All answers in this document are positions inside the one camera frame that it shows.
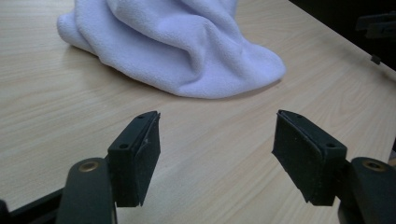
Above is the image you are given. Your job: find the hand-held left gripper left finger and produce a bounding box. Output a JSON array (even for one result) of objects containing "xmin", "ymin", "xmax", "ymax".
[{"xmin": 106, "ymin": 110, "xmax": 162, "ymax": 208}]

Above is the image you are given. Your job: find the black metal stand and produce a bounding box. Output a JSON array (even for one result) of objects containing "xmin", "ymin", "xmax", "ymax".
[{"xmin": 355, "ymin": 11, "xmax": 396, "ymax": 40}]

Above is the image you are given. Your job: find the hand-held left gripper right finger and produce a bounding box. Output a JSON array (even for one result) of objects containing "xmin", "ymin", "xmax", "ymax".
[{"xmin": 271, "ymin": 109, "xmax": 348, "ymax": 207}]

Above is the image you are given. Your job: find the white towel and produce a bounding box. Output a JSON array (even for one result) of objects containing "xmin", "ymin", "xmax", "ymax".
[{"xmin": 56, "ymin": 0, "xmax": 287, "ymax": 100}]

